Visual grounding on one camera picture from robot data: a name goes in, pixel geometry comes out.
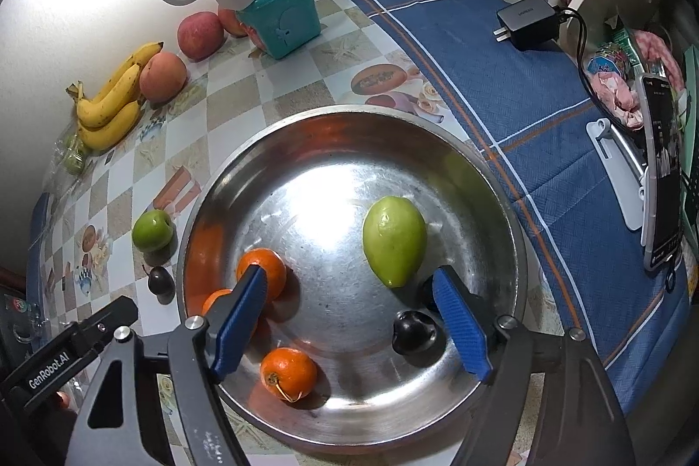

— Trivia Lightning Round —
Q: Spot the red apple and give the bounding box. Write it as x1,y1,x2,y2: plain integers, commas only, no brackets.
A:
218,7,248,38
178,12,225,62
140,52,187,104

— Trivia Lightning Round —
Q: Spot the small green mango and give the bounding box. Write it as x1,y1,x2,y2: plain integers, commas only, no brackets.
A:
131,209,175,253

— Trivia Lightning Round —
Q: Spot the black power adapter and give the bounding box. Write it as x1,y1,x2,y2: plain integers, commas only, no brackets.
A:
493,0,561,51

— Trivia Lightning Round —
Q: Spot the teal box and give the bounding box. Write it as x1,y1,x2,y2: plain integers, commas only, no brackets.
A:
236,0,321,60

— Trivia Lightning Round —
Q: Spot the yellow banana bunch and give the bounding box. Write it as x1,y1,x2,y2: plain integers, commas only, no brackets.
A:
65,41,163,152

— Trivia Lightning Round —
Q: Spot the smooth orange tangerine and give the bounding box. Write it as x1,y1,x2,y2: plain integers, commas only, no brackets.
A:
200,287,236,318

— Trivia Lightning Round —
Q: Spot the red apple right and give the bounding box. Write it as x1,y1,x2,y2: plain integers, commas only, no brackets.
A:
218,7,248,38

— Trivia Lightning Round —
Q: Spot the orange with rough skin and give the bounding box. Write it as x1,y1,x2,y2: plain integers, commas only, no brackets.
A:
234,247,289,303

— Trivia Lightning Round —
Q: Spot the smartphone on white stand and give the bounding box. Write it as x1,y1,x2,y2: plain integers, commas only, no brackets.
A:
586,73,681,271

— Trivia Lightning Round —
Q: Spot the red apple left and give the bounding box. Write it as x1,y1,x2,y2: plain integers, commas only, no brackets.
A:
140,52,187,104

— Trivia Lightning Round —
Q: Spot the red apple middle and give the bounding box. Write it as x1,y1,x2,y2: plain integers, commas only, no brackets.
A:
178,12,225,62

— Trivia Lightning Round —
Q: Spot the checkered plastic tablecloth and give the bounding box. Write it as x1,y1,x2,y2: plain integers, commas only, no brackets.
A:
26,0,547,466

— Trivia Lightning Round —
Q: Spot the large pale green mango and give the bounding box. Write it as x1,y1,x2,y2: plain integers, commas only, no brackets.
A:
363,196,428,289

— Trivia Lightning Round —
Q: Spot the clear bag of green fruit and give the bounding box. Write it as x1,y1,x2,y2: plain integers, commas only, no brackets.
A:
44,125,90,183

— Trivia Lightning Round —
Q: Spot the blue striped cloth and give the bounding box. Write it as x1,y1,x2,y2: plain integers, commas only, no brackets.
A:
352,0,689,411

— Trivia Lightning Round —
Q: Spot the orange with stem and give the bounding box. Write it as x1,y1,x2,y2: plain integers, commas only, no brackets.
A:
260,348,318,404

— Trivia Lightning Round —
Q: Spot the stainless steel bowl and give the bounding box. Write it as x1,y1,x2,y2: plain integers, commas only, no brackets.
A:
176,105,529,454

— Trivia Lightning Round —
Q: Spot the black knob in bowl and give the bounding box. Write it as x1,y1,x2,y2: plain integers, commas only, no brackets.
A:
391,310,439,356

